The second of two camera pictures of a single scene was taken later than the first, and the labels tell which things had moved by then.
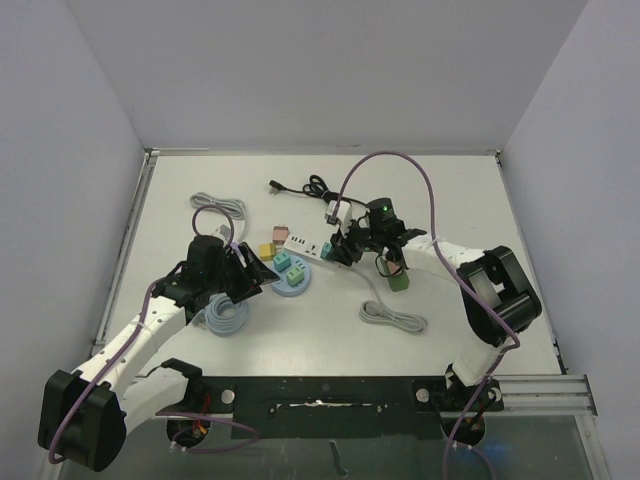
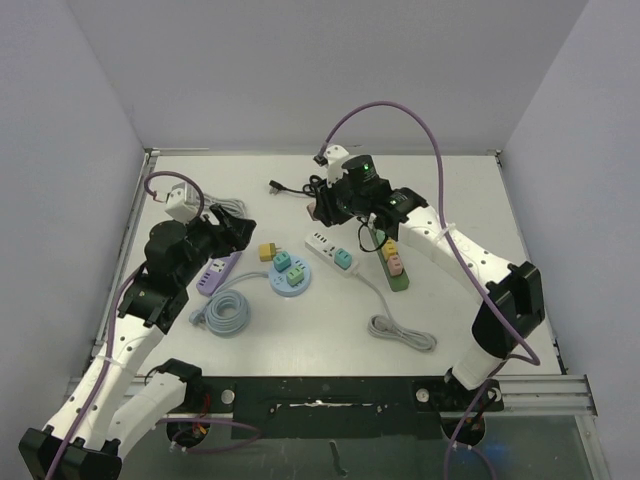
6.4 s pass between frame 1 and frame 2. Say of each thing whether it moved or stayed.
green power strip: stayed
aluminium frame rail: stayed
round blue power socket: stayed
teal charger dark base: moved
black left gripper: moved
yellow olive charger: stayed
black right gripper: moved
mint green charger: stayed
